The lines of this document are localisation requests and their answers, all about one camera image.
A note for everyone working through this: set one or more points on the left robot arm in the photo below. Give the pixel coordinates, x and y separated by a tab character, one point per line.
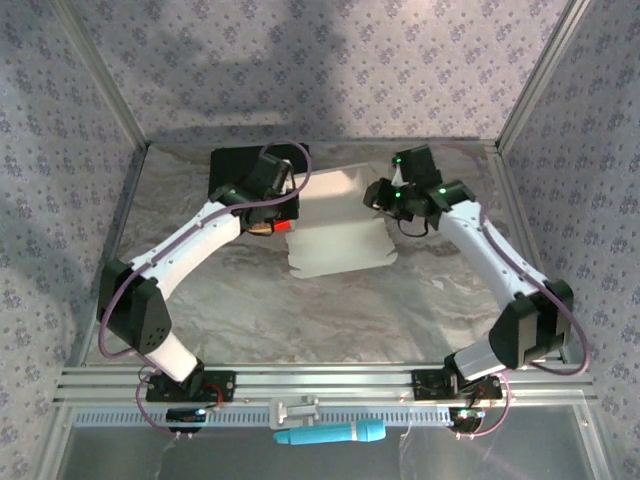
190	245

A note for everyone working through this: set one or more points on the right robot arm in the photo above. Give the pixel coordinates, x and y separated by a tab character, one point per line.
480	240

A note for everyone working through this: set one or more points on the red block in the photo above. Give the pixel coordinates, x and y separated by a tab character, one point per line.
283	226

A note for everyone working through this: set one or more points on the small wooden block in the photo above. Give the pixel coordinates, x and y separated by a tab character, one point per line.
261	230

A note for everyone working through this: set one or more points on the black hard case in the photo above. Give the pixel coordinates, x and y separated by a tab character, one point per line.
230	165

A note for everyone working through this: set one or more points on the blue marker pen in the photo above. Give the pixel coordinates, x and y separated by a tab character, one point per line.
330	433

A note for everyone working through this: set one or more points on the small black electronics module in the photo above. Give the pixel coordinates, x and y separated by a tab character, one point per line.
465	419
182	416

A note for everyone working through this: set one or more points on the grey lower shelf panel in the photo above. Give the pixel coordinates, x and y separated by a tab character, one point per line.
350	462

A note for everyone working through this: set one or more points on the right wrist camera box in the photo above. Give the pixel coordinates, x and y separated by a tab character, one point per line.
397	176

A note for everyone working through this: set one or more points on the aluminium side rail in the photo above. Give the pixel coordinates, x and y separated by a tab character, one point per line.
511	200
122	210

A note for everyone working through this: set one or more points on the aluminium frame rail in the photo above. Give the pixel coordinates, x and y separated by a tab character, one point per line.
325	382

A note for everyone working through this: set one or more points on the aluminium frame post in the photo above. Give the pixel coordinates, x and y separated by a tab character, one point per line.
543	70
101	70

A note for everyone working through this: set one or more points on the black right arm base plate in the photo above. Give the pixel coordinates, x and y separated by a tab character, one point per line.
427	385

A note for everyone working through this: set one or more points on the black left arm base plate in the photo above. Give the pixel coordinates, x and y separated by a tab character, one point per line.
222	386

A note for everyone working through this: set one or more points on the grey metal clamp bracket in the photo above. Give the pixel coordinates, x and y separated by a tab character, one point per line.
295	412

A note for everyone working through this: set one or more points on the aluminium frame leg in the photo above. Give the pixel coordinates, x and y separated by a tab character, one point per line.
592	445
59	445

